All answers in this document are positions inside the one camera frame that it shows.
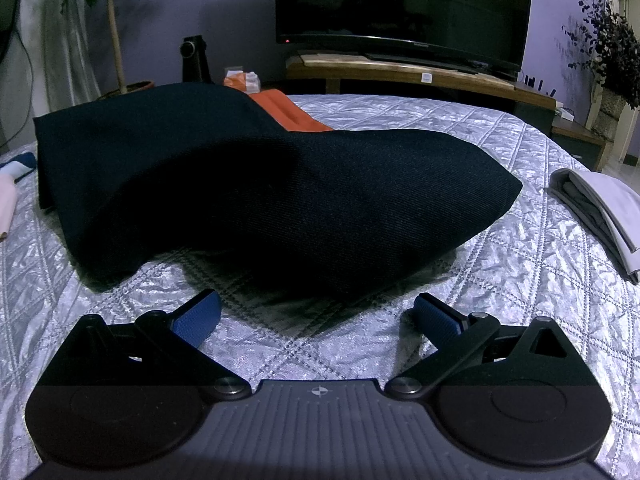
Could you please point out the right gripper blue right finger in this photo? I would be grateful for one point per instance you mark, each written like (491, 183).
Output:
(454, 335)

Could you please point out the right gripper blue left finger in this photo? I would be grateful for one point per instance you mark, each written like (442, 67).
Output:
(179, 332)

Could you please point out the dark navy storage bag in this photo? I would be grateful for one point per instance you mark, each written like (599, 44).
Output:
(205, 168)

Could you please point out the folded grey white clothes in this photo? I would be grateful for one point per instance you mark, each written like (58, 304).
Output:
(608, 208)

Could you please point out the silver quilted bedspread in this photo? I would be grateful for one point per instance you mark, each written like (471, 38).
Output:
(536, 260)

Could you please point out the pink garment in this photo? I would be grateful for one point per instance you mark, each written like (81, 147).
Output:
(8, 199)

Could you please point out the orange bag lining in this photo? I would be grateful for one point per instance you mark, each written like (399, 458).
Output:
(286, 113)

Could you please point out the white navy garment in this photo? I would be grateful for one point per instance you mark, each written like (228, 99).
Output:
(19, 166)

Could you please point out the orange white small box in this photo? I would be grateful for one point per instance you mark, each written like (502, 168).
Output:
(238, 79)

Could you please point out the black desktop speaker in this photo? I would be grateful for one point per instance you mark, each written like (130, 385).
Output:
(194, 62)

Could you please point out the wooden tv bench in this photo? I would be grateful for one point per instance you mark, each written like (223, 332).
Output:
(342, 74)

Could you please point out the sheer grey curtain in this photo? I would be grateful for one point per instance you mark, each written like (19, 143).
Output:
(55, 35)

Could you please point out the black flat screen television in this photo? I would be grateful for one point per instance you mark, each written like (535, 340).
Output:
(477, 36)

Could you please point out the dark leafy potted plant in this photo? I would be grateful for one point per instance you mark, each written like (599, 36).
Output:
(609, 49)

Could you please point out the black standing fan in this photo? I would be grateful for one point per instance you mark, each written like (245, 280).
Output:
(17, 76)

